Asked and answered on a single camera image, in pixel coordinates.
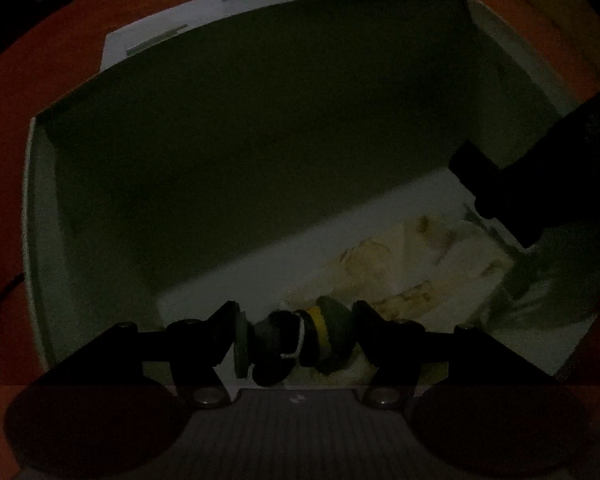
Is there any key bunch with fob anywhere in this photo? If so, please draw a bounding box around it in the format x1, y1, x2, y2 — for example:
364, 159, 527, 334
233, 296, 360, 388

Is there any white box lid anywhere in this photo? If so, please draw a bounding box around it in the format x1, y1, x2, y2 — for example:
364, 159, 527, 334
100, 0, 294, 70

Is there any open white cardboard box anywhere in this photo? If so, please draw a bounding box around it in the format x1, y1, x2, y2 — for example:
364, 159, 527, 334
24, 0, 598, 373

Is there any red blanket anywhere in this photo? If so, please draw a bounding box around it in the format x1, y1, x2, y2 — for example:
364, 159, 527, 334
0, 0, 600, 480

